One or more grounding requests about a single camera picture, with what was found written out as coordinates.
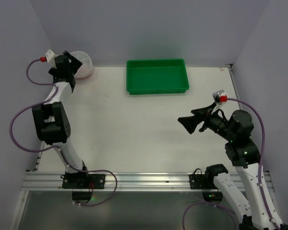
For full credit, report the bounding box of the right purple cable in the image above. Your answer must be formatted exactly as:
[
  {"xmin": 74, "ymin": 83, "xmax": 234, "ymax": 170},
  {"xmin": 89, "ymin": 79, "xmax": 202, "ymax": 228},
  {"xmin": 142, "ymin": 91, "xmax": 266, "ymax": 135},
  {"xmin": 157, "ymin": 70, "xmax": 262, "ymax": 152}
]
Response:
[{"xmin": 182, "ymin": 95, "xmax": 283, "ymax": 230}]

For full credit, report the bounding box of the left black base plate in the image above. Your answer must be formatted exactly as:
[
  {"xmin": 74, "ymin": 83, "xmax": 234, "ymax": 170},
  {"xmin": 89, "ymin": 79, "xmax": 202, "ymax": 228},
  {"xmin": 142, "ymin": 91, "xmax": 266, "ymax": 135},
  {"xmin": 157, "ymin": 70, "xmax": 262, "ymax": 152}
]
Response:
[{"xmin": 61, "ymin": 172, "xmax": 105, "ymax": 189}]

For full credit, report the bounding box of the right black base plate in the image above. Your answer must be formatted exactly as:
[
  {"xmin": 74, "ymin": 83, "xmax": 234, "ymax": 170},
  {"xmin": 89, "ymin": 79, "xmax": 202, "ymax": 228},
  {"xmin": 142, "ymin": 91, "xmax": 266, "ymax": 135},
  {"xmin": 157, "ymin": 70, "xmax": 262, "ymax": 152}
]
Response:
[{"xmin": 189, "ymin": 168, "xmax": 217, "ymax": 190}]

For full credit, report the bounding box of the aluminium mounting rail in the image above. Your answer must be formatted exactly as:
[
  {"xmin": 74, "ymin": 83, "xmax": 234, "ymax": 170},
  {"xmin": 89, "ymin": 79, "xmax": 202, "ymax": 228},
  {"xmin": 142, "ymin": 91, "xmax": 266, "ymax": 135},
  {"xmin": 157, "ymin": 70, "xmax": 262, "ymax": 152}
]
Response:
[{"xmin": 21, "ymin": 171, "xmax": 276, "ymax": 192}]

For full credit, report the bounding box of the green plastic tray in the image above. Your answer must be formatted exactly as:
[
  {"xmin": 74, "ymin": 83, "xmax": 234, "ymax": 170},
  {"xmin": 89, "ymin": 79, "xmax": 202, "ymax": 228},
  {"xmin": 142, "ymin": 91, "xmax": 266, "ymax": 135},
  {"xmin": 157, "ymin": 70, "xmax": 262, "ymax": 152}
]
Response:
[{"xmin": 126, "ymin": 58, "xmax": 189, "ymax": 95}]

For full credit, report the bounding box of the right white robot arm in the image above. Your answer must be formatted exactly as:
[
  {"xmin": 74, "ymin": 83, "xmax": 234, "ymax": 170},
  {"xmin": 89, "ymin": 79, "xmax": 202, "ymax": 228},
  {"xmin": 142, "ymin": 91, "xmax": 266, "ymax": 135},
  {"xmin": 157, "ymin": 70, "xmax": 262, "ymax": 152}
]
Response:
[{"xmin": 178, "ymin": 103, "xmax": 288, "ymax": 230}]

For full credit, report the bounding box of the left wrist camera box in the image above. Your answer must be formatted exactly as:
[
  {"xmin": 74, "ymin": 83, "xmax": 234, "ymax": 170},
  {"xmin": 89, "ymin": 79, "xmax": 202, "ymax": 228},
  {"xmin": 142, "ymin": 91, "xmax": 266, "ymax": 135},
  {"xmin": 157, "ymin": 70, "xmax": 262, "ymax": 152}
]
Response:
[{"xmin": 45, "ymin": 49, "xmax": 58, "ymax": 68}]

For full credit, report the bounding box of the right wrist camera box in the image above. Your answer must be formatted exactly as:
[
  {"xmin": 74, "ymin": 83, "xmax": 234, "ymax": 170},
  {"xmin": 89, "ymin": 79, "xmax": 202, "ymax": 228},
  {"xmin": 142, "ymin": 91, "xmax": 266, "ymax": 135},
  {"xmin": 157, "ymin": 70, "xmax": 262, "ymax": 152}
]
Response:
[{"xmin": 213, "ymin": 90, "xmax": 228, "ymax": 105}]

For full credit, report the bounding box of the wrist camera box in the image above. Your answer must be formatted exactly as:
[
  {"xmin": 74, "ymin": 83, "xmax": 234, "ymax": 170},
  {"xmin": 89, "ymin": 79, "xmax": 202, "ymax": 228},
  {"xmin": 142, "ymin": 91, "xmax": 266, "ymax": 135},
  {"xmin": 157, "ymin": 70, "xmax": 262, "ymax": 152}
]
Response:
[
  {"xmin": 213, "ymin": 90, "xmax": 228, "ymax": 105},
  {"xmin": 45, "ymin": 49, "xmax": 58, "ymax": 68}
]

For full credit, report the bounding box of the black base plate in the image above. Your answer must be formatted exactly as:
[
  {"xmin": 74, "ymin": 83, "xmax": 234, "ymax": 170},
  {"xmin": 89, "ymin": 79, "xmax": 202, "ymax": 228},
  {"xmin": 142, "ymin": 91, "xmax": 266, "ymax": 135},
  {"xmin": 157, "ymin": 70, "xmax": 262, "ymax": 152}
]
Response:
[
  {"xmin": 61, "ymin": 172, "xmax": 105, "ymax": 189},
  {"xmin": 189, "ymin": 168, "xmax": 217, "ymax": 190}
]

